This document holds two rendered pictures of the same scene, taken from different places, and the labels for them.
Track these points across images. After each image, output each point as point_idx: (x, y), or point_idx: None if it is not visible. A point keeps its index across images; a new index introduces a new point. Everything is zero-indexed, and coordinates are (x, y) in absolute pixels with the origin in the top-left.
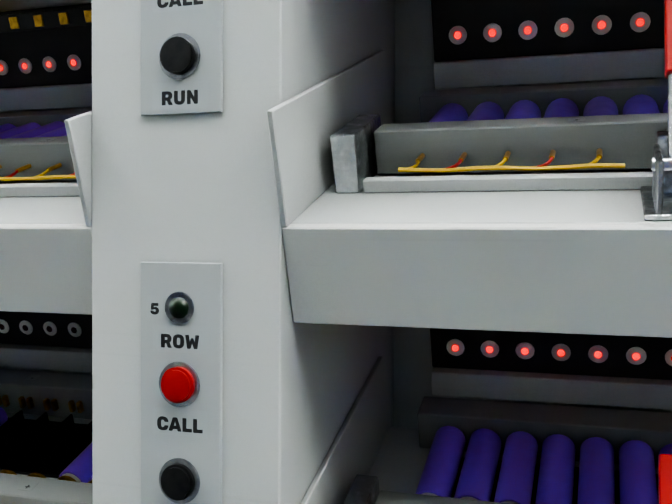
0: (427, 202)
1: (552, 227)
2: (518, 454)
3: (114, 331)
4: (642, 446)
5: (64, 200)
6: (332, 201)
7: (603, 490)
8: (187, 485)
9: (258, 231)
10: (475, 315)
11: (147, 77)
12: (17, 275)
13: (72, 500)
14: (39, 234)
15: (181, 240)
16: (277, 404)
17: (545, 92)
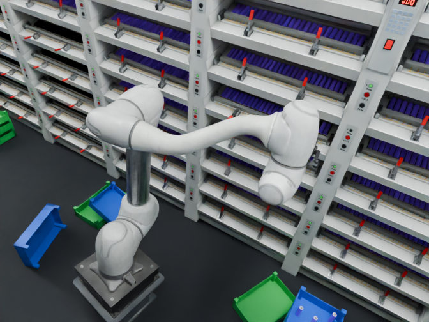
0: (385, 125)
1: (399, 137)
2: (383, 144)
3: (341, 129)
4: (400, 147)
5: (334, 106)
6: (373, 121)
7: (392, 153)
8: (345, 147)
9: (364, 126)
10: (386, 140)
11: (356, 105)
12: (328, 117)
13: (322, 138)
14: (334, 115)
15: (353, 123)
16: (359, 142)
17: (410, 100)
